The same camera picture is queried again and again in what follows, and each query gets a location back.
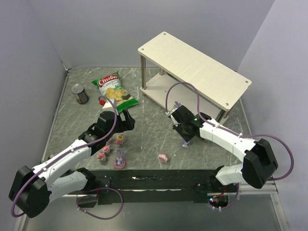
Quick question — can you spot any purple bunny blue ears toy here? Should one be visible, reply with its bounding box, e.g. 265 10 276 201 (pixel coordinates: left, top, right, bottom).
182 141 190 148

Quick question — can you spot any small purple bunny head toy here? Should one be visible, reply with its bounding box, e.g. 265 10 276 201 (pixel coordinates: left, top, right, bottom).
173 101 181 108

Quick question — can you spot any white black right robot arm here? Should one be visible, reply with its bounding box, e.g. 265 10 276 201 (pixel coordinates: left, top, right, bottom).
167 105 278 189

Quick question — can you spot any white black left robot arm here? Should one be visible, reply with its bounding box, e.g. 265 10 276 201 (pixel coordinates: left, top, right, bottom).
9 110 135 218

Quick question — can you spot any white wooden two-tier shelf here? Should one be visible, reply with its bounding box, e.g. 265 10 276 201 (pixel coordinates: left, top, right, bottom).
138 32 252 123

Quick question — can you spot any pink cup toy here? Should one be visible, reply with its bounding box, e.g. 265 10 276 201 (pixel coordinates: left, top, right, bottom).
115 134 124 145

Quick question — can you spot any pink striped bunny toy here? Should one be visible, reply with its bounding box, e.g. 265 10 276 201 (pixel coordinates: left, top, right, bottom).
101 145 111 154

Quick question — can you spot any pink bunny red bow toy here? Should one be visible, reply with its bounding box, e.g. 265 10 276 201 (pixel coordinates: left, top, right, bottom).
97 153 107 162

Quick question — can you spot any green Chuba chips bag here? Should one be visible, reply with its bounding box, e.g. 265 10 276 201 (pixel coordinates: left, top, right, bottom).
92 71 139 113

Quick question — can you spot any dark soda can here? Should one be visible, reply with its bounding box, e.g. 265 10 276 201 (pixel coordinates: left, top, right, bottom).
71 83 89 104

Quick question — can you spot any pink white cupcake toy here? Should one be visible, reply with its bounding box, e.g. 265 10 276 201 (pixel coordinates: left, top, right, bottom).
158 153 169 163

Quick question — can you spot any purple bunny pink base toy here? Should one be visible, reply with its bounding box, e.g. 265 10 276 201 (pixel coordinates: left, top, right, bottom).
113 149 126 169

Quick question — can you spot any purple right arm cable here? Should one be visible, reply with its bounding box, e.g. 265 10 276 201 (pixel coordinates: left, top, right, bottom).
165 82 295 182

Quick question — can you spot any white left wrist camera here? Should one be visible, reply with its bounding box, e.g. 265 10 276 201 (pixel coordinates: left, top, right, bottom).
99 99 117 112

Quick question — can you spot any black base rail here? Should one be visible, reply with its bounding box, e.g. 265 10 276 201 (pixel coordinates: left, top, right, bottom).
66 168 275 207

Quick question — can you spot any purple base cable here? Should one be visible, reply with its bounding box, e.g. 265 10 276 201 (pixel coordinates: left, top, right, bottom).
76 189 124 220

